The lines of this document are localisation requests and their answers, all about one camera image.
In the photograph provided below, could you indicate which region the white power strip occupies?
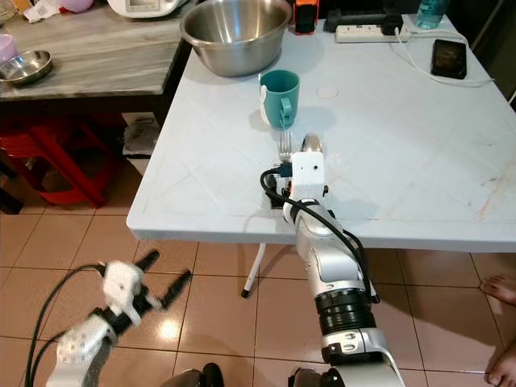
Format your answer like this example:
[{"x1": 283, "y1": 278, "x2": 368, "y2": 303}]
[{"x1": 335, "y1": 23, "x2": 406, "y2": 44}]

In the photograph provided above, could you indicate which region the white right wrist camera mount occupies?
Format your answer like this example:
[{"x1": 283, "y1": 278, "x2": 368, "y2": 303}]
[{"x1": 289, "y1": 151, "x2": 330, "y2": 201}]

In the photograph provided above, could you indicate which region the robot right leg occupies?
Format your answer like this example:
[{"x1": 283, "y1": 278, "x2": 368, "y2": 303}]
[{"x1": 287, "y1": 367, "x2": 333, "y2": 387}]

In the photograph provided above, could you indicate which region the silver metal spoon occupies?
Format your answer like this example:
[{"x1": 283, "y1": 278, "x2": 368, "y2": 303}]
[{"x1": 301, "y1": 134, "x2": 326, "y2": 155}]

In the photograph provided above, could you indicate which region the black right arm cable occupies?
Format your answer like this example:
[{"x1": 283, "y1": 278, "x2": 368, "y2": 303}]
[{"x1": 260, "y1": 161, "x2": 380, "y2": 303}]

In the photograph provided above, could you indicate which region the teal ceramic mug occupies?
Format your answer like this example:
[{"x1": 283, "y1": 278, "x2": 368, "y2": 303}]
[{"x1": 259, "y1": 69, "x2": 302, "y2": 131}]

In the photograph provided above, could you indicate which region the white crumpled packet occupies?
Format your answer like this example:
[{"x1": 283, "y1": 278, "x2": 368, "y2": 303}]
[{"x1": 22, "y1": 0, "x2": 65, "y2": 23}]

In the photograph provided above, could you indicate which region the black smartphone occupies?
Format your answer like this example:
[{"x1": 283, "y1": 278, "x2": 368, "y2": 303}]
[{"x1": 430, "y1": 38, "x2": 468, "y2": 81}]

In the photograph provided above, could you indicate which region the large stainless steel bowl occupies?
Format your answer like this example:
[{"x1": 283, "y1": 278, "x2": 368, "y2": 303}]
[{"x1": 180, "y1": 0, "x2": 294, "y2": 79}]

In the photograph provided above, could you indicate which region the black power adapter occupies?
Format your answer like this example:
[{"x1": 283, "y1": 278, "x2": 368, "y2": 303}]
[{"x1": 322, "y1": 11, "x2": 405, "y2": 35}]

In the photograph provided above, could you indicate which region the small stainless steel bowl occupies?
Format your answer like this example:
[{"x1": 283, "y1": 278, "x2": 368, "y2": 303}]
[{"x1": 1, "y1": 49, "x2": 54, "y2": 88}]

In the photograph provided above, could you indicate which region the purple plastic bowl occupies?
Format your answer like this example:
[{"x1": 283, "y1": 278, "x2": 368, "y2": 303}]
[{"x1": 0, "y1": 33, "x2": 20, "y2": 67}]

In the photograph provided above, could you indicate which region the red plastic stool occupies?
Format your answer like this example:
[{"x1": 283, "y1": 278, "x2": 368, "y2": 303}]
[{"x1": 0, "y1": 119, "x2": 103, "y2": 207}]

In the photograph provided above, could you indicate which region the robot left leg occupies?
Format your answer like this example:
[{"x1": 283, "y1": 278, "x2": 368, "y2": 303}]
[{"x1": 160, "y1": 362, "x2": 223, "y2": 387}]

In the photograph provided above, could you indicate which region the white folding plastic table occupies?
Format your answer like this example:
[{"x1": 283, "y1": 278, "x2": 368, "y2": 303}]
[{"x1": 127, "y1": 15, "x2": 516, "y2": 299}]

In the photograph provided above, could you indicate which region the teal plastic bottle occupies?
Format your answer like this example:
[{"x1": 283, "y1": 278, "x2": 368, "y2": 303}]
[{"x1": 416, "y1": 0, "x2": 452, "y2": 31}]

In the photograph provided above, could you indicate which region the bare person foot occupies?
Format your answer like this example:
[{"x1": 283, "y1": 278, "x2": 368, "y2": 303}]
[
  {"x1": 485, "y1": 337, "x2": 516, "y2": 387},
  {"x1": 479, "y1": 273, "x2": 516, "y2": 306}
]

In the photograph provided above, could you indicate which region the white charging cable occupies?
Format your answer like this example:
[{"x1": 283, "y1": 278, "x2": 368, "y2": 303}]
[{"x1": 389, "y1": 31, "x2": 497, "y2": 89}]

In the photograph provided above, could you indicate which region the white rice cooker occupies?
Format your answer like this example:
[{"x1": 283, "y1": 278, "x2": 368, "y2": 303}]
[{"x1": 106, "y1": 0, "x2": 195, "y2": 19}]

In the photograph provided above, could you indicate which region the white plastic bin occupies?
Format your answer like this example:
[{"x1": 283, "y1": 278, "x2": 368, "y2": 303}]
[{"x1": 122, "y1": 112, "x2": 162, "y2": 177}]

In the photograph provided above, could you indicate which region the grey wooden side table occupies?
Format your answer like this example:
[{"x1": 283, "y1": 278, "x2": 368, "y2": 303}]
[{"x1": 0, "y1": 8, "x2": 193, "y2": 130}]

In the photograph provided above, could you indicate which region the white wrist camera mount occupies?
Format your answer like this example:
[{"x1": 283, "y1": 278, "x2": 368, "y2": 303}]
[
  {"x1": 289, "y1": 151, "x2": 330, "y2": 201},
  {"x1": 100, "y1": 260, "x2": 144, "y2": 317}
]

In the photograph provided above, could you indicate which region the orange and black device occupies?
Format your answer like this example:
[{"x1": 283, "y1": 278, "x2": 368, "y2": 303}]
[{"x1": 293, "y1": 0, "x2": 322, "y2": 36}]

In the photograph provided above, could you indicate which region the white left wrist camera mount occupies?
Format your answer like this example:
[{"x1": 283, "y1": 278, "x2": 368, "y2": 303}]
[{"x1": 100, "y1": 260, "x2": 144, "y2": 317}]

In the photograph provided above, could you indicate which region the robot leg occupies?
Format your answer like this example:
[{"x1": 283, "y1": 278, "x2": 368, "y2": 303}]
[
  {"x1": 287, "y1": 367, "x2": 333, "y2": 387},
  {"x1": 160, "y1": 362, "x2": 223, "y2": 387}
]

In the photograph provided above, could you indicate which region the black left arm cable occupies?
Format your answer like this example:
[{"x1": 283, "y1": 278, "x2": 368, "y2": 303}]
[{"x1": 24, "y1": 264, "x2": 107, "y2": 387}]

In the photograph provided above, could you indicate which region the silver metal fork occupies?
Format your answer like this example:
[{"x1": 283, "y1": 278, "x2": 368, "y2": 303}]
[{"x1": 278, "y1": 131, "x2": 294, "y2": 163}]

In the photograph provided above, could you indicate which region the pink round container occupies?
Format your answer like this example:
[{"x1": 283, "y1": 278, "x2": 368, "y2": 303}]
[{"x1": 60, "y1": 0, "x2": 96, "y2": 14}]

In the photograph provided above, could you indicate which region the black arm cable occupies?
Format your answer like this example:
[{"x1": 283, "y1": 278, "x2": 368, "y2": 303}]
[
  {"x1": 260, "y1": 161, "x2": 380, "y2": 303},
  {"x1": 24, "y1": 264, "x2": 107, "y2": 387}
]

